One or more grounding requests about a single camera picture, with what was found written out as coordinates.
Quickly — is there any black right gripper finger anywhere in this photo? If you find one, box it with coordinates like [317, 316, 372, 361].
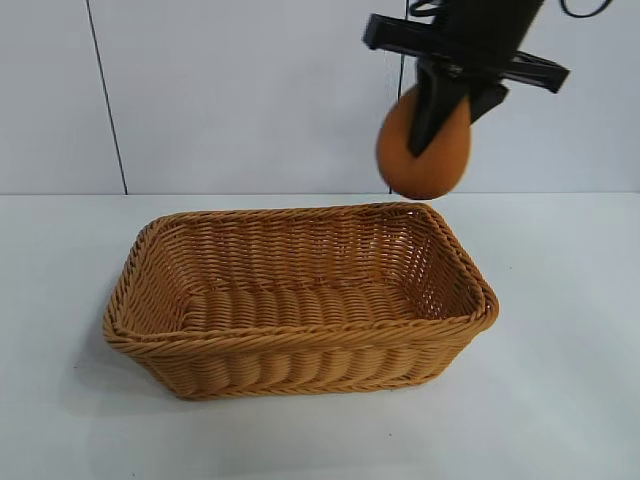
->
[408, 56, 472, 159]
[468, 81, 511, 124]

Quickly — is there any tan woven wicker basket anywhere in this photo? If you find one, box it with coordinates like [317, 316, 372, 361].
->
[101, 200, 501, 401]

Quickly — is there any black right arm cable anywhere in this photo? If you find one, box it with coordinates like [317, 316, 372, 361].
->
[558, 0, 610, 20]

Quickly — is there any orange-brown bread roll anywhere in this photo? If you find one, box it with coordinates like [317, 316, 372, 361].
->
[375, 86, 474, 203]

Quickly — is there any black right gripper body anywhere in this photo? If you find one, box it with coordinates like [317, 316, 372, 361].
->
[361, 0, 572, 95]

